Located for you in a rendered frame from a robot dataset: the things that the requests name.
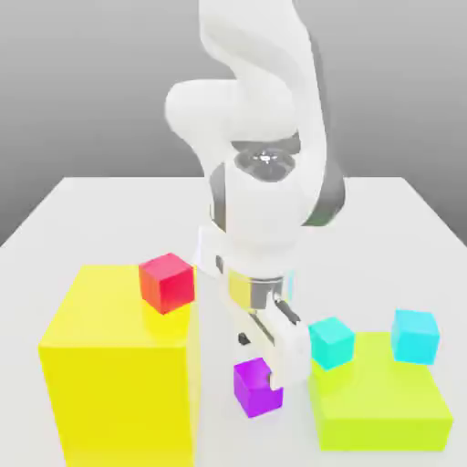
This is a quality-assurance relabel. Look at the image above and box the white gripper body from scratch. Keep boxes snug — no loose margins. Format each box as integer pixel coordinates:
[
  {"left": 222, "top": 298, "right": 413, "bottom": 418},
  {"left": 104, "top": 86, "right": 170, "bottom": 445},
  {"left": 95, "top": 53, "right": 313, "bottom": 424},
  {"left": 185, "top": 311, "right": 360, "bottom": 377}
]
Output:
[{"left": 233, "top": 308, "right": 312, "bottom": 383}]

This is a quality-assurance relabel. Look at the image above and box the small purple cube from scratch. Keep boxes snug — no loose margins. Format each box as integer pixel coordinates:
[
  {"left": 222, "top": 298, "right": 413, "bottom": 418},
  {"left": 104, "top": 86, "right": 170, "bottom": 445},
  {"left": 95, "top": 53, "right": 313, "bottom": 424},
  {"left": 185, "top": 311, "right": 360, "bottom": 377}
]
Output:
[{"left": 233, "top": 357, "right": 285, "bottom": 420}]

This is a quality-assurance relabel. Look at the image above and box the small cyan cube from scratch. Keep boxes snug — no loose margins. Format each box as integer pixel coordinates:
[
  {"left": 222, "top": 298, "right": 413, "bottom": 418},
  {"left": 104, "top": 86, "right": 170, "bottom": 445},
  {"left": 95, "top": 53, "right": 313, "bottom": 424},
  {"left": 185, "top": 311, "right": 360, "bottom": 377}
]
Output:
[
  {"left": 390, "top": 308, "right": 441, "bottom": 367},
  {"left": 307, "top": 316, "right": 356, "bottom": 372}
]

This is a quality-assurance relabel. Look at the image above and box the small red cube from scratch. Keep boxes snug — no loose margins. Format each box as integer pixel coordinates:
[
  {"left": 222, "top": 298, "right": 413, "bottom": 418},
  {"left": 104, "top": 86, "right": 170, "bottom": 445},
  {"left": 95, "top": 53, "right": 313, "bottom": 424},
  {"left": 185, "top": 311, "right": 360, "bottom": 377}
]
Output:
[{"left": 138, "top": 252, "right": 196, "bottom": 316}]

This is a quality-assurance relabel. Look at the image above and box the large lime box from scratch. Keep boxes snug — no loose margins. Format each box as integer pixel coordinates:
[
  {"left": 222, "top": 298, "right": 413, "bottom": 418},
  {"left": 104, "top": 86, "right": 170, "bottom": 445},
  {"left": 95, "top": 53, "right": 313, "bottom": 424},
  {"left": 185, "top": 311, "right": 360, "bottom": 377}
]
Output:
[{"left": 307, "top": 330, "right": 455, "bottom": 453}]

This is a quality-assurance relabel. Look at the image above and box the large yellow box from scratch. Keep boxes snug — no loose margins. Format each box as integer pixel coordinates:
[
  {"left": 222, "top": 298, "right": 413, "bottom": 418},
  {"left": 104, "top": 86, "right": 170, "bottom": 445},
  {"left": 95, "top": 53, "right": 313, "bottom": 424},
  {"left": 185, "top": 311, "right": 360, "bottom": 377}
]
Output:
[{"left": 37, "top": 264, "right": 201, "bottom": 467}]

